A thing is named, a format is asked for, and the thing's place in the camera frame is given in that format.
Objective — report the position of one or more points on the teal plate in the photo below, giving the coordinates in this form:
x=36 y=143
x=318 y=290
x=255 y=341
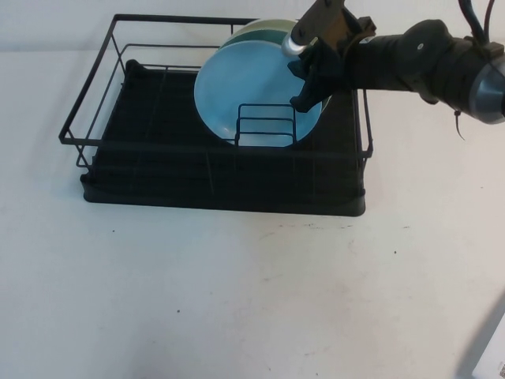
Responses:
x=260 y=36

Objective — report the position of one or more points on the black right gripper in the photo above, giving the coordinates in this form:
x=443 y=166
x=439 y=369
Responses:
x=335 y=67

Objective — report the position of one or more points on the white box with label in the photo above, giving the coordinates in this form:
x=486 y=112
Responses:
x=493 y=359

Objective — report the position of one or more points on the black zip tie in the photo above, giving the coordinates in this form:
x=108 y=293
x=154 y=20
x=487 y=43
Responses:
x=457 y=122

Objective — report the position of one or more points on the light blue plate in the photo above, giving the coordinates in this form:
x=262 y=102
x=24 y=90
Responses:
x=244 y=79

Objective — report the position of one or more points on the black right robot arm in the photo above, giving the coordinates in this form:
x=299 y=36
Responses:
x=394 y=63

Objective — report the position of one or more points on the pale green plate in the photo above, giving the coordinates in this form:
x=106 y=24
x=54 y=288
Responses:
x=268 y=24

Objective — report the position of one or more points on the black plastic drip tray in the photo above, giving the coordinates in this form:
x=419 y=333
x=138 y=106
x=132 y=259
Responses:
x=236 y=197

